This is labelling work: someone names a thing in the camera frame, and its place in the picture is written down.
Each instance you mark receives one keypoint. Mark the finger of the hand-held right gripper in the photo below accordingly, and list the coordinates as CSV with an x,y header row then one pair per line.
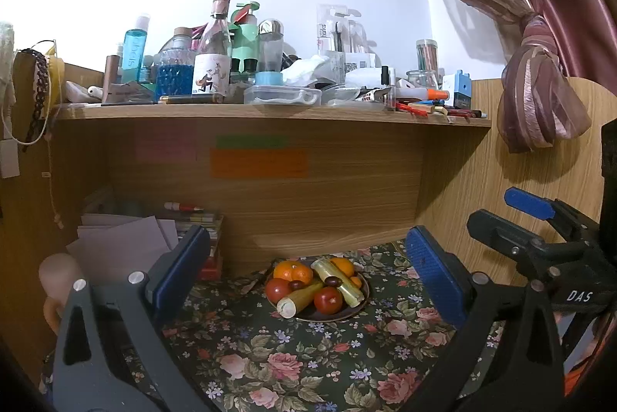
x,y
528,201
506,236

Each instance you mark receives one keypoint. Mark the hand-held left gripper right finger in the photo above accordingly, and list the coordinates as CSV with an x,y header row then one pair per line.
x,y
434,277

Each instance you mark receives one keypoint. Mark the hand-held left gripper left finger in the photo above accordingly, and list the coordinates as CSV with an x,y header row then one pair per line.
x,y
181,272

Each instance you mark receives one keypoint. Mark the small orange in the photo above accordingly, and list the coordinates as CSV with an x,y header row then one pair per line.
x,y
355,281

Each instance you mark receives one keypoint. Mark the slim pale corn cob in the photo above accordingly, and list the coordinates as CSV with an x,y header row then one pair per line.
x,y
340,286

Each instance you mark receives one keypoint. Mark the large red tomato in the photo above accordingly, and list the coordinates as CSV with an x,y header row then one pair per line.
x,y
276,289

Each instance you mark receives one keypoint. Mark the small red tomato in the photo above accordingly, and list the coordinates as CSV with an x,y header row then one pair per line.
x,y
328,300

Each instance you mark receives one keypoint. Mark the thick yellow corn cob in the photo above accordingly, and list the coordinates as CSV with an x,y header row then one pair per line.
x,y
301,298

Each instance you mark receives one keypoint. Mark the brown round plate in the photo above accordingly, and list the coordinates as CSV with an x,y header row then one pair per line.
x,y
315,317

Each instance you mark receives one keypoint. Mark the stack of books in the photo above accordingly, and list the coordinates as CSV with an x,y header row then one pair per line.
x,y
205,233

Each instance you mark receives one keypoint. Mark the red and white marker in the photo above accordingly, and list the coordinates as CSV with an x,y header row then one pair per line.
x,y
183,206

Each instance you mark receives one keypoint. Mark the white paper sheets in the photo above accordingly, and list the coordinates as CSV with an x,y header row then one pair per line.
x,y
120,241

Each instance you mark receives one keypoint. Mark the large orange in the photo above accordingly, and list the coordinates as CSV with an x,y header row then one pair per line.
x,y
343,266

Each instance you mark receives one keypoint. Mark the orange with sticker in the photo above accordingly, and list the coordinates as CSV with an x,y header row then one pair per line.
x,y
282,271

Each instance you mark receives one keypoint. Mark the pink striped curtain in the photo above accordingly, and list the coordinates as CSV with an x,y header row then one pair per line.
x,y
540,93

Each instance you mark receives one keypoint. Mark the peach rubber doll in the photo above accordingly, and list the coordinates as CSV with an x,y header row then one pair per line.
x,y
60,282

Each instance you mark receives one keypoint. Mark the wooden shelf unit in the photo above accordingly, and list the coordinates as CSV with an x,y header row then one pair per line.
x,y
337,200

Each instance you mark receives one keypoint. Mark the pink sticky note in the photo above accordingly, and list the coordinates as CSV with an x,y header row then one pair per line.
x,y
166,147

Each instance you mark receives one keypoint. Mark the pile of pencils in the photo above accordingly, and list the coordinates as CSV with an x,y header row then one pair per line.
x,y
434,109

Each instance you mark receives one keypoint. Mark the blue and white box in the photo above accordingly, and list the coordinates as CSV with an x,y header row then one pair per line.
x,y
458,89

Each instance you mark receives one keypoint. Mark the orange sticky note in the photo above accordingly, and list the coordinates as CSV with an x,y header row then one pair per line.
x,y
260,163

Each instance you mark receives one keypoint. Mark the floral tablecloth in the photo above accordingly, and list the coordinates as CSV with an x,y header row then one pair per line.
x,y
289,354

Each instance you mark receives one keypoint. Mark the orange marker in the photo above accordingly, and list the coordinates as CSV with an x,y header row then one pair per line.
x,y
431,94

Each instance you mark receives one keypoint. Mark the green sticky note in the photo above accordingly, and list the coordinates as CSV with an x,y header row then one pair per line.
x,y
251,142

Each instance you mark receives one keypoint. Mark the small glass jar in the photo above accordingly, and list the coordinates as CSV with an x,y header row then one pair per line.
x,y
422,80

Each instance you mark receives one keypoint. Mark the black nail polish bottle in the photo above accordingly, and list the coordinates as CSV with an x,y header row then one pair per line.
x,y
385,77

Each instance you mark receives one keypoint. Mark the blue bead jar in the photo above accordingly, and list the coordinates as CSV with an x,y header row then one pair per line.
x,y
176,72

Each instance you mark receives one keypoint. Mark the clear plastic box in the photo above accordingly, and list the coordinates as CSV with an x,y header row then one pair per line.
x,y
282,96

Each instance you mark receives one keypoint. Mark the brown tube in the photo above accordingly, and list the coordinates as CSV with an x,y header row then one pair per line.
x,y
112,72

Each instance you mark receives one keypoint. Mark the clear bottle with illustrated label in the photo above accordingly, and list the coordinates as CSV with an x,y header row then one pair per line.
x,y
212,60

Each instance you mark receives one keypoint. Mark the blue liquid bottle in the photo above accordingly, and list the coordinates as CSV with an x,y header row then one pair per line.
x,y
134,50

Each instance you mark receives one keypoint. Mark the black lace headband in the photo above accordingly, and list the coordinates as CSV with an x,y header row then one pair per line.
x,y
39,93

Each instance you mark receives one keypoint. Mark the clear bottle with silver cap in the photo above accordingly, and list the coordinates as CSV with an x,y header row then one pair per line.
x,y
269,53

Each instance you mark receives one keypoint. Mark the crumpled white tissue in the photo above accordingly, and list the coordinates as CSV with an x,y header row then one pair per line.
x,y
306,69

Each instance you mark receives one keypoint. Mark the green pump bottle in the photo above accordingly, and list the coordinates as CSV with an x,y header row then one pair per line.
x,y
246,38

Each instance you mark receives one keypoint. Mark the clear blister packs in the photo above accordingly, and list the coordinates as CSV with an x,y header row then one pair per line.
x,y
337,28

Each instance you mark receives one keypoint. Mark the white wall switch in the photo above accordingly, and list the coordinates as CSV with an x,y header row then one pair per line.
x,y
9,157

